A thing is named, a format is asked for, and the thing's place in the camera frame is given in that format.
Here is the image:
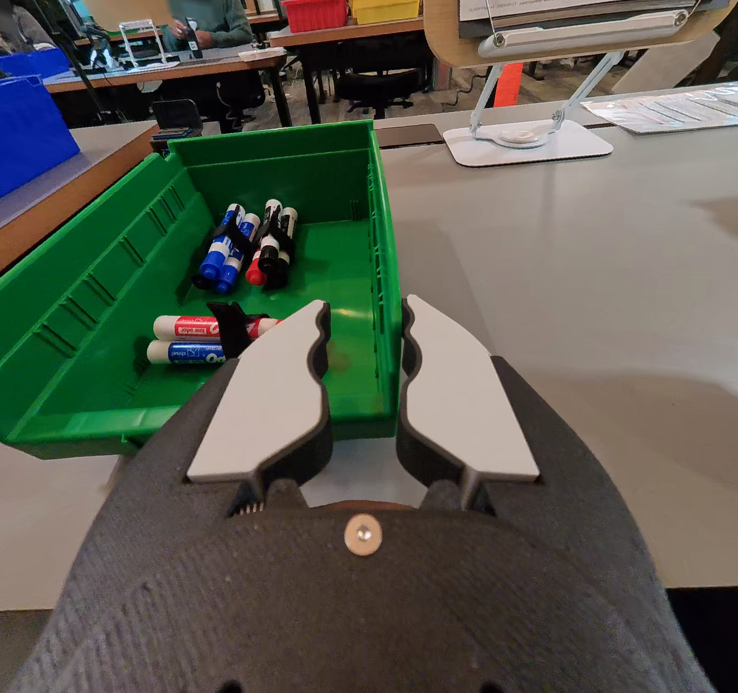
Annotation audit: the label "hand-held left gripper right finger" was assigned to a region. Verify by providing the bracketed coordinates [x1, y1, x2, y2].
[397, 294, 542, 510]

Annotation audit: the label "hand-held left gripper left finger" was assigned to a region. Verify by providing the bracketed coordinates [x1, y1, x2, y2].
[186, 300, 333, 505]

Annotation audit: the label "blue dry erase marker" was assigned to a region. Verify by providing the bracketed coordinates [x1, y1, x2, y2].
[216, 213, 261, 294]
[147, 340, 231, 366]
[199, 204, 246, 278]

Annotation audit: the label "green plastic bin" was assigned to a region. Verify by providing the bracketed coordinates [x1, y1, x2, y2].
[0, 119, 402, 460]

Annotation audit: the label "white desk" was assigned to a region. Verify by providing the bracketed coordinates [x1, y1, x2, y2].
[0, 84, 738, 613]

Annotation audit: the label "wooden-edged grey desk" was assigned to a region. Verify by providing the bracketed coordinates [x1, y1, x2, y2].
[0, 121, 160, 274]

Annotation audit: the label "black dry erase marker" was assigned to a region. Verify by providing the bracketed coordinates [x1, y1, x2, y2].
[258, 199, 283, 272]
[266, 207, 299, 291]

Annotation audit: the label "red flat object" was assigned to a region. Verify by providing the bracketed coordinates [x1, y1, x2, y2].
[495, 63, 524, 108]

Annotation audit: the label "wooden top table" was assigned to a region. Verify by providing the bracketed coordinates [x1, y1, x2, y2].
[43, 47, 292, 128]
[268, 17, 430, 124]

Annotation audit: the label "blue plastic bin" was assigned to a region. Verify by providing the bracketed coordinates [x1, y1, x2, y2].
[0, 75, 81, 199]
[0, 47, 71, 79]

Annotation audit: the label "plastic sleeve document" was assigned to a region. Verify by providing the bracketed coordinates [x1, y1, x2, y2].
[581, 83, 738, 134]

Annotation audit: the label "small white stand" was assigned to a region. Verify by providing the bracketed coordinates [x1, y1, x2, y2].
[118, 19, 168, 65]

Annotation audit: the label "red plastic bin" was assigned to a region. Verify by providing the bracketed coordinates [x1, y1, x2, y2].
[281, 0, 349, 33]

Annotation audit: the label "yellow plastic bin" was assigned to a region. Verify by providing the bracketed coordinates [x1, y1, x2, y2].
[347, 0, 423, 25]

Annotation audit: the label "dark desk cable cover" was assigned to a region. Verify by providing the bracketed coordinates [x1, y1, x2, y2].
[375, 123, 445, 148]

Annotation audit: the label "dark corduroy pants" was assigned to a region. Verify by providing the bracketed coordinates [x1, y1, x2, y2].
[666, 586, 738, 693]

